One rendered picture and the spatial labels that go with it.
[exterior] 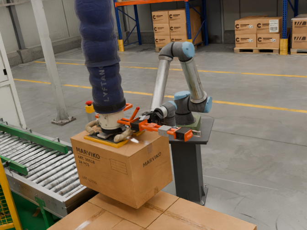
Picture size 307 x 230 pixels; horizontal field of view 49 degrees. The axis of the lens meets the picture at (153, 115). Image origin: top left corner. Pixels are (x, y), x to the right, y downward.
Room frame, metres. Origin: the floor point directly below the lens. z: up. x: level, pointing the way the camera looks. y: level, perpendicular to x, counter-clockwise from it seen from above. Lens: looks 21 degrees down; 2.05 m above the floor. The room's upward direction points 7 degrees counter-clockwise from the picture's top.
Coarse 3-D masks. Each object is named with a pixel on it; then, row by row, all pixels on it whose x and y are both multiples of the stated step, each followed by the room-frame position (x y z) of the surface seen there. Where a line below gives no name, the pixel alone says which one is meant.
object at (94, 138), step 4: (96, 132) 2.20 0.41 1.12; (84, 136) 2.22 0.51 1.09; (88, 136) 2.21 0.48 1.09; (92, 136) 2.19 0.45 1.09; (96, 136) 2.18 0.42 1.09; (112, 136) 2.10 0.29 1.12; (92, 140) 2.16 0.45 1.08; (96, 140) 2.14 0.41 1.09; (100, 140) 2.13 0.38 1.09; (104, 140) 2.11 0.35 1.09; (108, 140) 2.10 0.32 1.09; (112, 140) 2.09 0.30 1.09; (124, 140) 2.08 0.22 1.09; (104, 144) 2.09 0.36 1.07; (108, 144) 2.06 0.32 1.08; (112, 144) 2.04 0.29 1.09; (116, 144) 2.03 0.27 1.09; (120, 144) 2.03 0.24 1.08
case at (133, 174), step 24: (72, 144) 2.27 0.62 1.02; (96, 144) 2.11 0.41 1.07; (144, 144) 2.02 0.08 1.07; (168, 144) 2.16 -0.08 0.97; (96, 168) 2.11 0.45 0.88; (120, 168) 1.94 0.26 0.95; (144, 168) 1.96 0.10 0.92; (168, 168) 2.14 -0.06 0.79; (120, 192) 1.97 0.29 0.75; (144, 192) 1.94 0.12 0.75
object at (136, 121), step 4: (132, 120) 2.07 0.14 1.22; (136, 120) 2.09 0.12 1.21; (140, 120) 2.08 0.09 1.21; (144, 120) 2.05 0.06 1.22; (132, 124) 2.03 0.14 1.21; (136, 124) 2.01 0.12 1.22; (140, 124) 2.01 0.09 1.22; (144, 124) 2.04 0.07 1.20; (132, 128) 2.04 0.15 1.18; (136, 128) 2.02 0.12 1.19; (140, 128) 2.01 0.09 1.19
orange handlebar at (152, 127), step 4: (128, 104) 2.46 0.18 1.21; (124, 108) 2.38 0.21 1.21; (128, 108) 2.41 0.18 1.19; (96, 116) 2.29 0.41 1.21; (120, 120) 2.14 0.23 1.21; (128, 120) 2.14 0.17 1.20; (124, 124) 2.11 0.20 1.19; (128, 124) 2.08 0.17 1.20; (148, 124) 2.03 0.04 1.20; (152, 124) 2.00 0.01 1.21; (156, 124) 1.99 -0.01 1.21; (144, 128) 1.99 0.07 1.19; (148, 128) 1.97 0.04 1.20; (152, 128) 1.95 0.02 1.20; (156, 128) 1.94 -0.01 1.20; (172, 128) 1.91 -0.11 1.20; (168, 132) 1.87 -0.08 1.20; (172, 132) 1.86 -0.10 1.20; (188, 136) 1.79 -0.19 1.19
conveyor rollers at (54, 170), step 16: (0, 144) 3.61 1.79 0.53; (16, 144) 3.49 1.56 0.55; (32, 144) 3.44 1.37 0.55; (16, 160) 3.09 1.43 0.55; (32, 160) 3.10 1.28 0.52; (48, 160) 3.04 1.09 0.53; (64, 160) 2.97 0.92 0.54; (32, 176) 2.72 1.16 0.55; (48, 176) 2.72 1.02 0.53; (64, 176) 2.65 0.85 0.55; (64, 192) 2.41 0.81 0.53
